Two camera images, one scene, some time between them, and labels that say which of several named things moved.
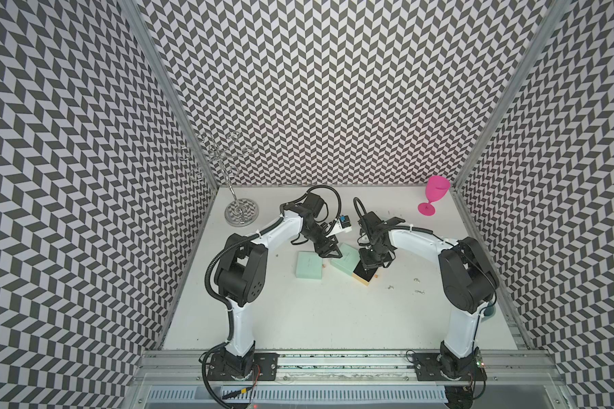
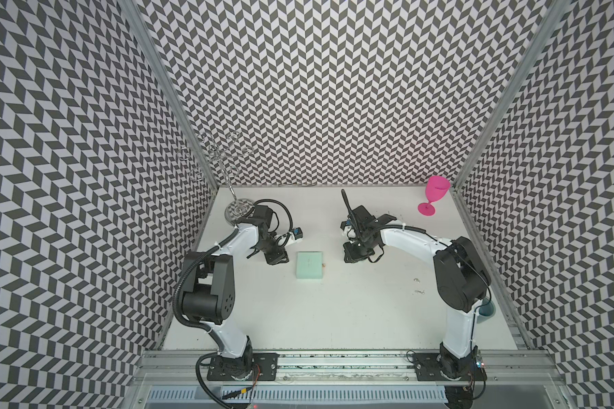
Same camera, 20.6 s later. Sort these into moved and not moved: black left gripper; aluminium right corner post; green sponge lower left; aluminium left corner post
Moved: black left gripper
Not moved: aluminium right corner post; aluminium left corner post; green sponge lower left
